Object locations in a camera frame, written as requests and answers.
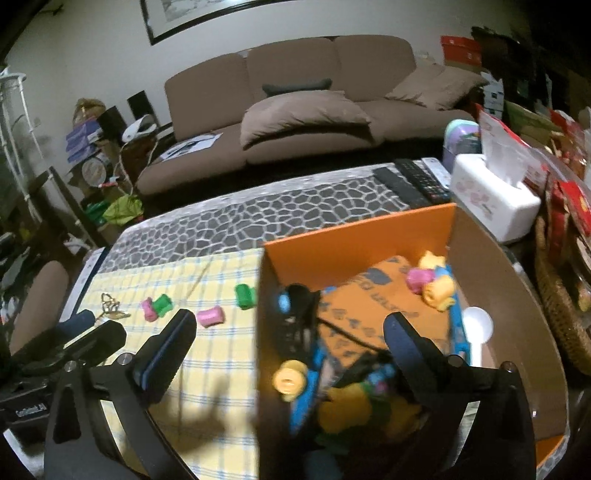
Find black button remote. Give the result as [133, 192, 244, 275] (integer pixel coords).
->
[394, 158, 451, 204]

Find small black pillow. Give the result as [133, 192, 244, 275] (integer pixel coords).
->
[262, 78, 333, 97]

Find white metal rack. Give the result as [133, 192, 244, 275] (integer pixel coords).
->
[0, 69, 40, 222]

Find green plastic bag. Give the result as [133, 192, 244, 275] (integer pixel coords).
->
[83, 194, 144, 227]

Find yellow bag roll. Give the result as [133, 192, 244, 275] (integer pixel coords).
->
[272, 361, 308, 400]
[424, 274, 458, 311]

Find orange printed cloth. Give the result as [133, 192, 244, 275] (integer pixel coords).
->
[318, 256, 458, 365]

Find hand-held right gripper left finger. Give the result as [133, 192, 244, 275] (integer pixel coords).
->
[44, 309, 197, 480]

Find large brown cushion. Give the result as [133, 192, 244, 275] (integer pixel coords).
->
[240, 90, 372, 148]

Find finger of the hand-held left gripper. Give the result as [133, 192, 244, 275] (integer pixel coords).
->
[14, 310, 95, 365]
[58, 320, 127, 368]

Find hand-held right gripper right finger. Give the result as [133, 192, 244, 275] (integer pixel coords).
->
[383, 312, 539, 480]

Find woven basket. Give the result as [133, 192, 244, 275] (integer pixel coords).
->
[74, 98, 107, 123]

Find white round scoop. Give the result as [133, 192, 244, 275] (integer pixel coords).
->
[462, 307, 495, 367]

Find keychain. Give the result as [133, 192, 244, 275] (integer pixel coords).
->
[98, 292, 131, 321]

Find small round fan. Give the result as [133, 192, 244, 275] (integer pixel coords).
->
[81, 157, 112, 188]

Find black speaker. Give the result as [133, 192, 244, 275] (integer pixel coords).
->
[97, 106, 127, 139]
[127, 91, 152, 121]

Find framed wall picture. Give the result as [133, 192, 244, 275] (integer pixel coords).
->
[140, 0, 296, 46]

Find white remote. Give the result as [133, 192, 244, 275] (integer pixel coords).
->
[421, 157, 452, 188]

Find white printed carton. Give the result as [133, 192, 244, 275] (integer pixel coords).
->
[480, 71, 509, 116]

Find stack of blue boxes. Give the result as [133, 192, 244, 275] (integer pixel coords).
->
[65, 121, 100, 163]

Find green hair roller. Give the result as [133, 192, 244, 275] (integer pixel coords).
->
[235, 284, 257, 310]

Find flat brown cushion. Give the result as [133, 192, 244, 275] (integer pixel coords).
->
[384, 65, 490, 110]

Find red box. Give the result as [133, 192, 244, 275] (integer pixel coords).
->
[440, 36, 483, 65]

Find red packets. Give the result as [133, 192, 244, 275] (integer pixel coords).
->
[545, 178, 591, 259]

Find brown chair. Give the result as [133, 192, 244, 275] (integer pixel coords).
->
[9, 261, 70, 356]

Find plain black remote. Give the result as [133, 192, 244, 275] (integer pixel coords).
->
[373, 167, 432, 209]

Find brown sofa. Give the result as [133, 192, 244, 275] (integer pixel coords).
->
[136, 34, 490, 197]

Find yellow plaid tablecloth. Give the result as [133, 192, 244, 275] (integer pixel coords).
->
[58, 249, 266, 480]

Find orange cardboard box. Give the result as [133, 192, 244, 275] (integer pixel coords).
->
[256, 202, 571, 480]

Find white tissue box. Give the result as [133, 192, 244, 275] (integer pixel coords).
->
[450, 111, 542, 245]

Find papers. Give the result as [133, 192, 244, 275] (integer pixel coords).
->
[159, 133, 223, 160]

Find purple round container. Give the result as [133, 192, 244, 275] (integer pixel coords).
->
[442, 119, 483, 167]

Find brown wicker basket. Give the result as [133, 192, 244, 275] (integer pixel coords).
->
[533, 217, 591, 377]

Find white headset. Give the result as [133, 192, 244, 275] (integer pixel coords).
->
[121, 115, 158, 143]

